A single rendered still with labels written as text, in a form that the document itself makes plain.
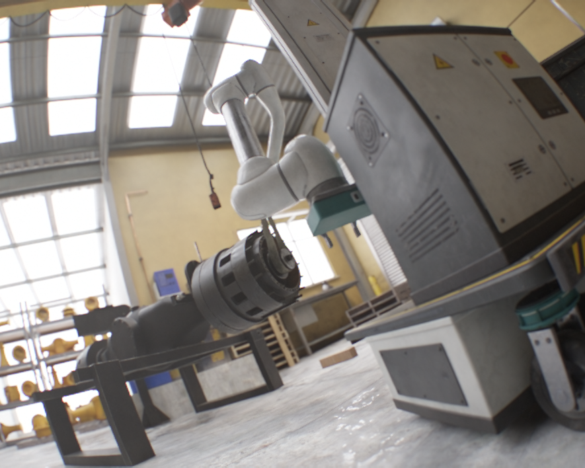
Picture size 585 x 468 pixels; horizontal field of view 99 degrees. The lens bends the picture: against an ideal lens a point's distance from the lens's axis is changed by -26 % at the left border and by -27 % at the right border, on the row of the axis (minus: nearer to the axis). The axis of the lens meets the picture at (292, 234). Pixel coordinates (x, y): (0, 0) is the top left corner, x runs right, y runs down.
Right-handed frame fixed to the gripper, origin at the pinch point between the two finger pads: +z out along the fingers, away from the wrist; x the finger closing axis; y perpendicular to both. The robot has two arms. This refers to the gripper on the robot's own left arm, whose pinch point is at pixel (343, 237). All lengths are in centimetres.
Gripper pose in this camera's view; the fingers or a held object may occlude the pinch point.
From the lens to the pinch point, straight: 141.3
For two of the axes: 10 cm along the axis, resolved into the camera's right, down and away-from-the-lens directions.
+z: 3.9, 8.7, -2.9
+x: -9.1, 3.4, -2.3
